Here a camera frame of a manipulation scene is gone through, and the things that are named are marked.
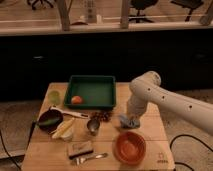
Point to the blue cloth towel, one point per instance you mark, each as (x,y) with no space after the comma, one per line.
(129,123)

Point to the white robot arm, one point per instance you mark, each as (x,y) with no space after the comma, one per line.
(146,88)

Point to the red bowl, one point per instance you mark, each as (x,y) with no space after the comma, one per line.
(129,148)

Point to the green plastic tray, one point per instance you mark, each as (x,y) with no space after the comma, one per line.
(97,92)

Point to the dark grape bunch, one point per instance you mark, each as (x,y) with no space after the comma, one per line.
(102,116)

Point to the orange fruit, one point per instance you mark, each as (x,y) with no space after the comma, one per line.
(76,100)

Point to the small metal cup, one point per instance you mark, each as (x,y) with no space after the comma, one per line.
(93,126)

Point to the green cucumber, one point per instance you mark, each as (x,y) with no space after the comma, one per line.
(48,122)

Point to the brown black sponge block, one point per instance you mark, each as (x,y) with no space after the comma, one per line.
(79,149)

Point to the metal fork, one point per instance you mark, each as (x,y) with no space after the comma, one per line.
(81,160)

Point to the white handled peeler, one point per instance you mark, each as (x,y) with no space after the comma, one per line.
(72,113)

